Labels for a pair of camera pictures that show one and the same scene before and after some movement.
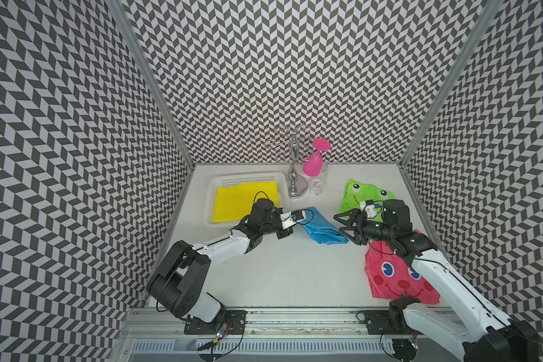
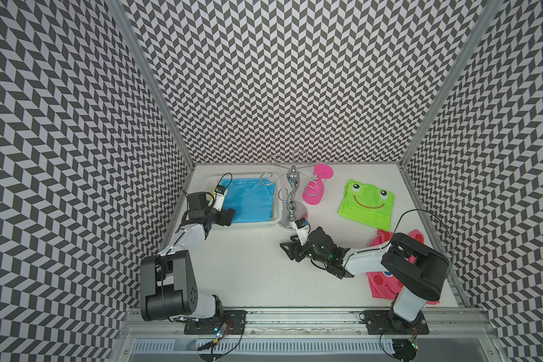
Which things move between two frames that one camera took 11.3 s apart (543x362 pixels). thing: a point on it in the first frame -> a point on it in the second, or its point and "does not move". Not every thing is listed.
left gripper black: (284, 233) -> (225, 216)
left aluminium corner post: (153, 68) does not move
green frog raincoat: (355, 192) does not move
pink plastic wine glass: (312, 167) -> (313, 191)
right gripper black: (361, 217) -> (293, 250)
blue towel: (321, 230) -> (252, 199)
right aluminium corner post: (450, 81) does not move
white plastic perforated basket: (229, 198) does not move
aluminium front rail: (264, 324) does not move
